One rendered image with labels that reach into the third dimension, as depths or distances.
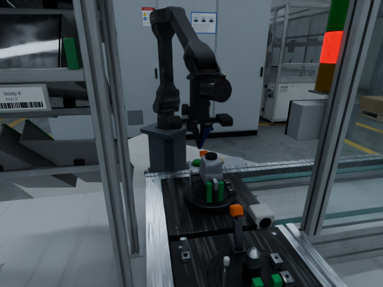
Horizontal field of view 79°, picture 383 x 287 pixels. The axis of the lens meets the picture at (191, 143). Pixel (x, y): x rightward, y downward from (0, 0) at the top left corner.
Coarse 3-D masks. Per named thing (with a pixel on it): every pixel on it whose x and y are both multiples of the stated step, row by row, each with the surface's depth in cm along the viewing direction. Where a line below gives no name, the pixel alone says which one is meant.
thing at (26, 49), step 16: (0, 16) 28; (16, 16) 29; (32, 16) 29; (48, 16) 29; (0, 32) 28; (16, 32) 28; (32, 32) 28; (48, 32) 28; (64, 32) 29; (0, 48) 28; (16, 48) 28; (32, 48) 28; (48, 48) 28; (0, 64) 28; (16, 64) 28; (32, 64) 28; (48, 64) 28; (64, 64) 29; (64, 96) 39; (80, 96) 39
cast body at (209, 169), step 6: (204, 156) 58; (210, 156) 56; (216, 156) 56; (204, 162) 55; (210, 162) 55; (216, 162) 55; (222, 162) 55; (204, 168) 56; (210, 168) 55; (216, 168) 55; (204, 174) 56; (210, 174) 55; (216, 174) 56; (222, 174) 56; (204, 180) 56; (210, 180) 56; (216, 180) 55; (216, 186) 54
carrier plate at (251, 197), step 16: (224, 176) 72; (176, 192) 63; (240, 192) 63; (176, 208) 57; (176, 224) 52; (192, 224) 52; (208, 224) 52; (224, 224) 52; (256, 224) 52; (272, 224) 53; (176, 240) 49
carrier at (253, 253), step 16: (192, 240) 47; (208, 240) 47; (224, 240) 47; (256, 240) 47; (272, 240) 47; (176, 256) 43; (192, 256) 43; (208, 256) 43; (224, 256) 41; (240, 256) 41; (256, 256) 35; (272, 256) 39; (288, 256) 44; (176, 272) 40; (192, 272) 40; (208, 272) 38; (224, 272) 31; (240, 272) 38; (256, 272) 35; (272, 272) 38; (288, 272) 36; (304, 272) 40
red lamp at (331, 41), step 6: (324, 36) 40; (330, 36) 39; (336, 36) 38; (324, 42) 40; (330, 42) 39; (336, 42) 38; (324, 48) 40; (330, 48) 39; (336, 48) 39; (324, 54) 40; (330, 54) 39; (336, 54) 39; (324, 60) 40; (330, 60) 40; (336, 60) 39
